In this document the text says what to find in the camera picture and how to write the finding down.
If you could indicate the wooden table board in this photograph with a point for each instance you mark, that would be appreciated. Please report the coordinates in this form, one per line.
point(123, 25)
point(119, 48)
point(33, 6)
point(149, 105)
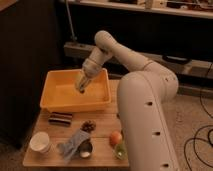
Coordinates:
point(102, 155)

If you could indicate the dark striped block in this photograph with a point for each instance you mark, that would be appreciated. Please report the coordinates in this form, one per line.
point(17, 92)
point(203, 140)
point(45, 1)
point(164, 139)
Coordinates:
point(63, 119)

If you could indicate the wooden shelf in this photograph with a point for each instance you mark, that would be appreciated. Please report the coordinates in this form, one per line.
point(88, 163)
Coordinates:
point(147, 6)

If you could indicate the orange red pepper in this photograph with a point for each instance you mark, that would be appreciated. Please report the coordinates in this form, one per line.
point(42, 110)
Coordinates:
point(114, 138)

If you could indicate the metal vertical pole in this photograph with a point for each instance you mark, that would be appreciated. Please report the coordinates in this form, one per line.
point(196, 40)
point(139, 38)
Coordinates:
point(73, 37)

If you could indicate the yellow plastic tray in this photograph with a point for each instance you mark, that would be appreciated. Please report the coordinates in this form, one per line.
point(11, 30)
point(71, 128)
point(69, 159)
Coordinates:
point(60, 95)

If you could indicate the green glass item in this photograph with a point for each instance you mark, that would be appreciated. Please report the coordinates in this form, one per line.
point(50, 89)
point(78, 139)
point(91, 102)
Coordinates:
point(120, 151)

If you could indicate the blue grey cloth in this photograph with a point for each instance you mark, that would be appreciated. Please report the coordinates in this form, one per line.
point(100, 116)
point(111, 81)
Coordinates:
point(68, 149)

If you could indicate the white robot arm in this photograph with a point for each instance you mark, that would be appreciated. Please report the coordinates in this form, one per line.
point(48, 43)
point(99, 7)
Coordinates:
point(140, 95)

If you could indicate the small metal bowl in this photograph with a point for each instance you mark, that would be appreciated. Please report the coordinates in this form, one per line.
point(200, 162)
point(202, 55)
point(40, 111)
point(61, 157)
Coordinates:
point(85, 149)

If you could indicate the long base rail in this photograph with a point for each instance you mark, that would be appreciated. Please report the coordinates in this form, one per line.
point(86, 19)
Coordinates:
point(193, 68)

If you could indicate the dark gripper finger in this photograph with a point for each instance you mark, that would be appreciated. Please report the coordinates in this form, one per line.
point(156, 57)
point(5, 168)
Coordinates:
point(80, 88)
point(83, 89)

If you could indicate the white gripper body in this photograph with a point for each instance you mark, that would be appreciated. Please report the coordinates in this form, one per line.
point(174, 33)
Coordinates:
point(89, 70)

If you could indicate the brown pine cone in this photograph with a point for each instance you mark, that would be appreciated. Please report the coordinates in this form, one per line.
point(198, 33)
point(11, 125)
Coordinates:
point(88, 126)

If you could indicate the white paper cup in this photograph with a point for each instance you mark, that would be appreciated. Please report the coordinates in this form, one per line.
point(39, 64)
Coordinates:
point(40, 142)

